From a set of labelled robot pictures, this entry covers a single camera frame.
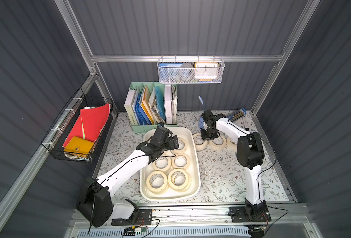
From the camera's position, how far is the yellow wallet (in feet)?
2.10

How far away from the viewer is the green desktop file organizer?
95 centimetres

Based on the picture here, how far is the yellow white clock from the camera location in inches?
35.1
